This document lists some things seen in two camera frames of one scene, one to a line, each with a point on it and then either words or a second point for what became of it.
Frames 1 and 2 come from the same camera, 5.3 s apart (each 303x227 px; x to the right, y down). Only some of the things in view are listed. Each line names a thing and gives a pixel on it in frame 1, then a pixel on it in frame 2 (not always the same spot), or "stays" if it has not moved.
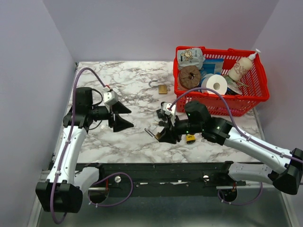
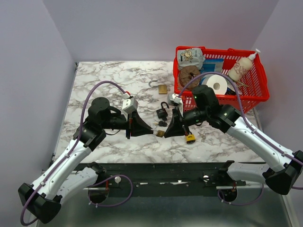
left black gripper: x=120 y=123 → x=136 y=126
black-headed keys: x=160 y=123 stays
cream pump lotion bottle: x=242 y=66 stays
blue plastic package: x=212 y=65 stays
